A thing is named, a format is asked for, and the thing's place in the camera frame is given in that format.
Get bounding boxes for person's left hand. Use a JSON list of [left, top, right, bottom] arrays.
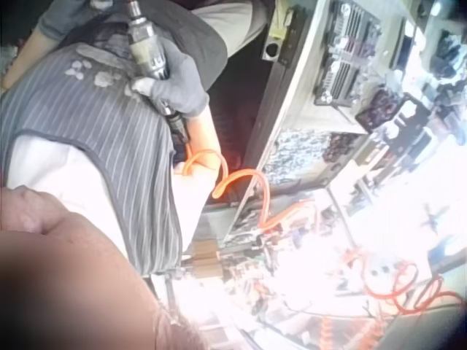
[[36, 0, 129, 42]]

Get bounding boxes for person's right hand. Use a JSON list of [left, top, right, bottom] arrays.
[[131, 37, 212, 118]]

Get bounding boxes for grey pneumatic screwdriver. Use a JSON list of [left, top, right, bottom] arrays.
[[126, 0, 190, 149]]

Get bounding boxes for person's legs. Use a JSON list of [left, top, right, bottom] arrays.
[[145, 0, 268, 92]]

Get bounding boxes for grey box with round hole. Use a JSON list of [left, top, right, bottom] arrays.
[[260, 36, 285, 62]]

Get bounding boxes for metal computer case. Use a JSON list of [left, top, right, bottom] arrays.
[[243, 0, 415, 190]]

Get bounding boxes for black computer motherboard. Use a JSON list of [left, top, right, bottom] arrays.
[[313, 0, 385, 107]]

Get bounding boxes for black square fan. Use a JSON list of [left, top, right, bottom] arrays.
[[354, 85, 404, 134]]

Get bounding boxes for cluttered bench of components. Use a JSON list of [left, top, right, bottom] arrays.
[[386, 0, 467, 176]]

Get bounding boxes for orange coiled air hose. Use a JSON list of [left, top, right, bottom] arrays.
[[342, 249, 465, 320], [181, 148, 322, 231]]

